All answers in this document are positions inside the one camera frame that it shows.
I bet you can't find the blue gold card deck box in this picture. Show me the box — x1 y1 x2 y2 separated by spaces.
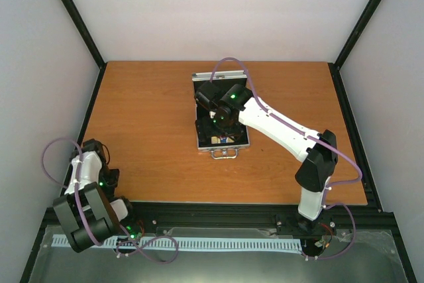
211 136 234 144

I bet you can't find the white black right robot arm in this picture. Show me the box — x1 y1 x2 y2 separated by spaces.
194 82 338 221

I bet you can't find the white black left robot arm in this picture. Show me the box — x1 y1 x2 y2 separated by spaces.
53 139 138 253

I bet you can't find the aluminium poker case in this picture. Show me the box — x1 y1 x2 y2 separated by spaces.
195 70 250 160

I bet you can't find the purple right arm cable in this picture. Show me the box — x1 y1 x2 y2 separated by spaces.
209 57 364 261

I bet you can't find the light blue cable duct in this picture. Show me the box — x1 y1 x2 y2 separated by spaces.
50 234 302 254

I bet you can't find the black aluminium frame rail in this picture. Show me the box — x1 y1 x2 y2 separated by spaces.
43 202 399 245

